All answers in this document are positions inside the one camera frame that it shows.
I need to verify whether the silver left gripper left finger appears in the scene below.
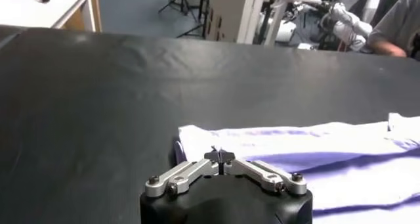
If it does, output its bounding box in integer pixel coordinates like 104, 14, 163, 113
144, 148, 224, 198

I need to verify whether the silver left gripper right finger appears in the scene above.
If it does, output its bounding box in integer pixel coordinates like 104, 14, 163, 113
222, 148, 308, 195

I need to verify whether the lavender t-shirt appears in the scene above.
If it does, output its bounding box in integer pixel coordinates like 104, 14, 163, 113
173, 112, 420, 224

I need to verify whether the person's bare forearm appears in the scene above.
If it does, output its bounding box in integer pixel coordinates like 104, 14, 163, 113
369, 39, 408, 58

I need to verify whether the black table cover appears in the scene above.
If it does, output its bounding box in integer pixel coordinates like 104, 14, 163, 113
0, 24, 420, 224

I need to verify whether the tall white cardboard box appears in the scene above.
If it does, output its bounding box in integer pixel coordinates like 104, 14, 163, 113
205, 0, 268, 45

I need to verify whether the black tripod stand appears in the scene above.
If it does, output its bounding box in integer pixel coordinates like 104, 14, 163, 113
158, 0, 211, 39

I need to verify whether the person in gray t-shirt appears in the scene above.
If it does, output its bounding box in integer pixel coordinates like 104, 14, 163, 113
367, 0, 420, 60

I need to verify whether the white table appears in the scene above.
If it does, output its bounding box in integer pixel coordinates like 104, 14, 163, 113
0, 0, 102, 32

